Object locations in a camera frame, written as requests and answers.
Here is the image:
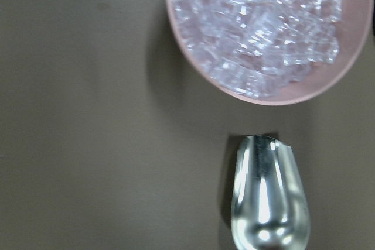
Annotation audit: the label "clear ice cubes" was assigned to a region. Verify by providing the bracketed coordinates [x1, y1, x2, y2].
[172, 0, 342, 98]

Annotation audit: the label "pink bowl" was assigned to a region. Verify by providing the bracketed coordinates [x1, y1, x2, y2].
[166, 0, 374, 106]

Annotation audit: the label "metal ice scoop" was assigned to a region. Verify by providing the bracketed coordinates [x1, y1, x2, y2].
[231, 135, 311, 249]

